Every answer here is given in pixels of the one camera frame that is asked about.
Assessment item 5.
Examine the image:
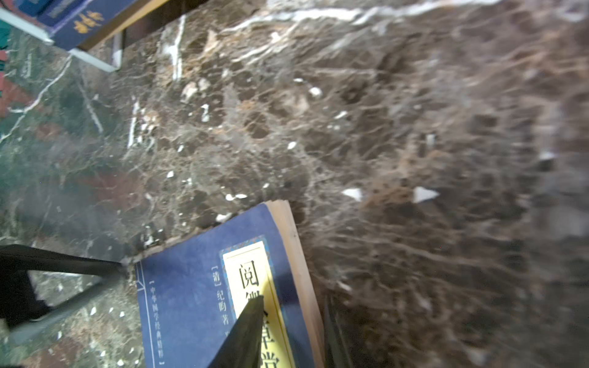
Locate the blue book yellow label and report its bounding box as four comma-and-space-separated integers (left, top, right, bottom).
12, 0, 135, 51
134, 200, 325, 367

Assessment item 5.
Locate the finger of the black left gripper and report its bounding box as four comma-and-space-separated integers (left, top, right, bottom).
1, 245, 127, 343

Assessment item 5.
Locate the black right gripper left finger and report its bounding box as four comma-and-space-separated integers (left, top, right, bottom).
209, 296, 265, 368

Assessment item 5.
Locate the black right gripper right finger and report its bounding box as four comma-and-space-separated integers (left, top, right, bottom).
324, 296, 354, 368

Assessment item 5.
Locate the white wooden book rack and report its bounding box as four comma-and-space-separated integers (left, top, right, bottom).
0, 0, 171, 74

